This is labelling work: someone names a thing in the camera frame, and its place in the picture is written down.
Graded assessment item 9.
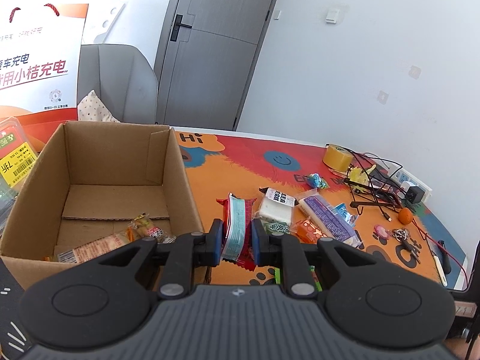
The teal red biscuit pack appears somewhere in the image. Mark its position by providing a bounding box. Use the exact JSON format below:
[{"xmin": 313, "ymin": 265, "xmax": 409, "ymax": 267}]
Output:
[{"xmin": 216, "ymin": 193, "xmax": 256, "ymax": 272}]

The black sesame cake pack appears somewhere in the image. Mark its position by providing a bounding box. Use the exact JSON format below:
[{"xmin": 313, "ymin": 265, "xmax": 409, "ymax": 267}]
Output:
[{"xmin": 256, "ymin": 187, "xmax": 299, "ymax": 226}]

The clear small cake bar pack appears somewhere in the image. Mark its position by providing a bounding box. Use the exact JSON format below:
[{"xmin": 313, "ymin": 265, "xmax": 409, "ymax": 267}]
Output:
[{"xmin": 128, "ymin": 213, "xmax": 176, "ymax": 244}]

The purple wafer snack pack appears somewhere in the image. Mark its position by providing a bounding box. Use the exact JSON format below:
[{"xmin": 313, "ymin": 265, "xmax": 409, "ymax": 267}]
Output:
[{"xmin": 297, "ymin": 189, "xmax": 361, "ymax": 248}]

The blue candy wrapper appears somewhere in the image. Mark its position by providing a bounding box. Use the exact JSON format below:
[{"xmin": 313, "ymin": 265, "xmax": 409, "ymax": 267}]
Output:
[{"xmin": 304, "ymin": 173, "xmax": 329, "ymax": 189}]

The long cracker sleeve pack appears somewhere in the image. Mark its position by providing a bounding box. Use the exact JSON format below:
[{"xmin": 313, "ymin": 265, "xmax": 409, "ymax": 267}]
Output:
[{"xmin": 43, "ymin": 229, "xmax": 138, "ymax": 264}]

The green snack packet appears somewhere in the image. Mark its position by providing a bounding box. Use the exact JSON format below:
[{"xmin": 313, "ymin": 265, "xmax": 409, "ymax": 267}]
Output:
[{"xmin": 263, "ymin": 222, "xmax": 290, "ymax": 235}]

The orange red snack packet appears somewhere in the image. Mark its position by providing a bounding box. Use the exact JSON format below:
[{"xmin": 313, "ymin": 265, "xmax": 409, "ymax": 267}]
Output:
[{"xmin": 291, "ymin": 219, "xmax": 329, "ymax": 245}]

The colourful cat table mat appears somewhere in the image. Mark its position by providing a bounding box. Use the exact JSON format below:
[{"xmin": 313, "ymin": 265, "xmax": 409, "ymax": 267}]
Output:
[{"xmin": 176, "ymin": 132, "xmax": 469, "ymax": 289}]

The small blue snack packet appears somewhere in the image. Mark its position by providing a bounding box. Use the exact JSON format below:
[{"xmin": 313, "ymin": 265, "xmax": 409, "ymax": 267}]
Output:
[{"xmin": 334, "ymin": 203, "xmax": 358, "ymax": 228}]

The yellow tape roll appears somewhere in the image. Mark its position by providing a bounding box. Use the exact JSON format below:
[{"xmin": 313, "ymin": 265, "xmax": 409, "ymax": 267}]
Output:
[{"xmin": 322, "ymin": 144, "xmax": 353, "ymax": 173}]

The yellow toy figure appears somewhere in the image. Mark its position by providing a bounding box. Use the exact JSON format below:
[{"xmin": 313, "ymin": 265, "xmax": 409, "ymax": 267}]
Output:
[{"xmin": 346, "ymin": 164, "xmax": 376, "ymax": 186}]

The brown cardboard box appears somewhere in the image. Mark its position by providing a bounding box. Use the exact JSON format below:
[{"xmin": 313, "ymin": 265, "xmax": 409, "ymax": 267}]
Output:
[{"xmin": 1, "ymin": 121, "xmax": 203, "ymax": 289}]

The bunch of keys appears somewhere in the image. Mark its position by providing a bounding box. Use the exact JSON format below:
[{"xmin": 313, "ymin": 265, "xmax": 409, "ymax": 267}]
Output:
[{"xmin": 391, "ymin": 228, "xmax": 419, "ymax": 261}]

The small orange fruit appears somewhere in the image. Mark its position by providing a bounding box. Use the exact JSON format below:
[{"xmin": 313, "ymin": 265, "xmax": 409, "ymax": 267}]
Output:
[{"xmin": 397, "ymin": 207, "xmax": 413, "ymax": 225}]

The white power strip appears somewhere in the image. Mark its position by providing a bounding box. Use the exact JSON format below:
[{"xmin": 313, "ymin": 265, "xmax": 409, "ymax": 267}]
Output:
[{"xmin": 387, "ymin": 166, "xmax": 433, "ymax": 203}]

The black power adapter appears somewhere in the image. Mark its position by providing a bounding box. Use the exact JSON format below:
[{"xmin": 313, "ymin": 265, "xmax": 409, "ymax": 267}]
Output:
[{"xmin": 405, "ymin": 185, "xmax": 425, "ymax": 204}]

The polka dot cushion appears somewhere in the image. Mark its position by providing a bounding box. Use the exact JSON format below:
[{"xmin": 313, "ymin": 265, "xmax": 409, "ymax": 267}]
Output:
[{"xmin": 77, "ymin": 90, "xmax": 119, "ymax": 123}]

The grey upholstered chair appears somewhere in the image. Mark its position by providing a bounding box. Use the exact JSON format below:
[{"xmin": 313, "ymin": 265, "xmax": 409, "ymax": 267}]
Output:
[{"xmin": 77, "ymin": 44, "xmax": 159, "ymax": 125}]

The grey door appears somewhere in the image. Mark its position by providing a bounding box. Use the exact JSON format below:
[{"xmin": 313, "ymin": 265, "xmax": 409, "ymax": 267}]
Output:
[{"xmin": 154, "ymin": 0, "xmax": 276, "ymax": 130}]

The clear plastic food container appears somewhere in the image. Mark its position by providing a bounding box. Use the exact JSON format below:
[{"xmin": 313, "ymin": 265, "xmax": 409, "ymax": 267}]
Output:
[{"xmin": 0, "ymin": 117, "xmax": 38, "ymax": 233}]

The white foam packaging piece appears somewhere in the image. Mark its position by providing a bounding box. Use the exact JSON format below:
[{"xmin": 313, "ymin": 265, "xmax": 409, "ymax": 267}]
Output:
[{"xmin": 94, "ymin": 3, "xmax": 126, "ymax": 44}]

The orange white paper gift bag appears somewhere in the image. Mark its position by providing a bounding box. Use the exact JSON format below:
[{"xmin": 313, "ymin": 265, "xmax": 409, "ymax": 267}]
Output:
[{"xmin": 0, "ymin": 2, "xmax": 89, "ymax": 151}]

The black wire stand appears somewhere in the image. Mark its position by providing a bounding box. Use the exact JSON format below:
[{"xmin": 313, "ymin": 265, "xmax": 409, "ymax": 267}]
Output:
[{"xmin": 343, "ymin": 177, "xmax": 403, "ymax": 215}]

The black cable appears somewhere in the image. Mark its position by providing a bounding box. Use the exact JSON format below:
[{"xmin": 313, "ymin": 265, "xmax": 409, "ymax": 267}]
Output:
[{"xmin": 329, "ymin": 143, "xmax": 413, "ymax": 222}]

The red cable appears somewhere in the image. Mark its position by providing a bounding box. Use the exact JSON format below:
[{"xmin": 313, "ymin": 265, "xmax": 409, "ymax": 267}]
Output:
[{"xmin": 410, "ymin": 220, "xmax": 470, "ymax": 290}]

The white handled knife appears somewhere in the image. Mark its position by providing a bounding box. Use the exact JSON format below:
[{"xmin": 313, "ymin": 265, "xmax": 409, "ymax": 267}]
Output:
[{"xmin": 429, "ymin": 241, "xmax": 448, "ymax": 288}]

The black handled tool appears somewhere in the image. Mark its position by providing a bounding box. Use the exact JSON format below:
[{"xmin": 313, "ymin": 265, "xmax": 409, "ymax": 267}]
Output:
[{"xmin": 438, "ymin": 240, "xmax": 452, "ymax": 275}]

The black door handle lock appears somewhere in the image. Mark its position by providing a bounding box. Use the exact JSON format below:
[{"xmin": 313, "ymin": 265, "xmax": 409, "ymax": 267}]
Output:
[{"xmin": 169, "ymin": 14, "xmax": 193, "ymax": 42}]

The white wall switch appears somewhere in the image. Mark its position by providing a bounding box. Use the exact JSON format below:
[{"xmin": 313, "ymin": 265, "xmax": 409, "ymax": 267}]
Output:
[{"xmin": 325, "ymin": 7, "xmax": 342, "ymax": 24}]

